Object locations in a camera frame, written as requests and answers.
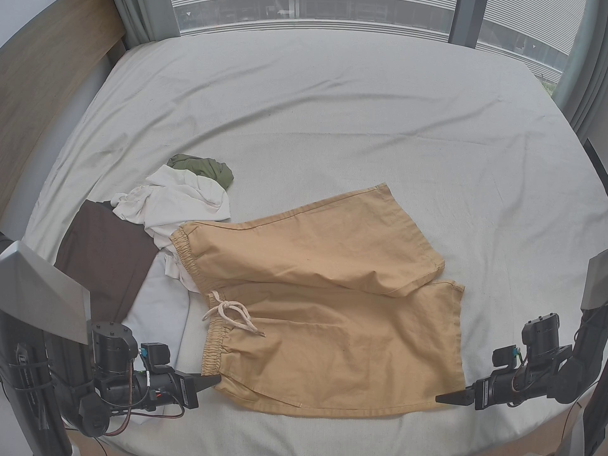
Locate green garment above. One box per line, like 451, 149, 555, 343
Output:
166, 153, 235, 192

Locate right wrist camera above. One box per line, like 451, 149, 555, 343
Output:
491, 345, 519, 370

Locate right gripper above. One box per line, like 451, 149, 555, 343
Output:
473, 371, 518, 411

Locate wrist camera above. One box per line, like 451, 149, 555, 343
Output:
139, 343, 172, 375
491, 345, 519, 370

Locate pale grey garment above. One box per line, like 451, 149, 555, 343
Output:
123, 254, 192, 367

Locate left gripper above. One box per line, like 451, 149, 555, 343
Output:
141, 371, 201, 410

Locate grey-green curtain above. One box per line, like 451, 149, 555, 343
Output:
550, 0, 608, 134
102, 0, 182, 48

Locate tan shorts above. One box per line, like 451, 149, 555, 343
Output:
168, 183, 467, 419

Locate brown garment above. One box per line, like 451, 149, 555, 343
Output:
54, 200, 161, 324

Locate white garment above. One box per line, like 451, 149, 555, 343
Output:
111, 164, 232, 294

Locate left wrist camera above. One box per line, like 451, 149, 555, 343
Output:
139, 343, 172, 375

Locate bed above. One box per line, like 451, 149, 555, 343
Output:
0, 0, 608, 456

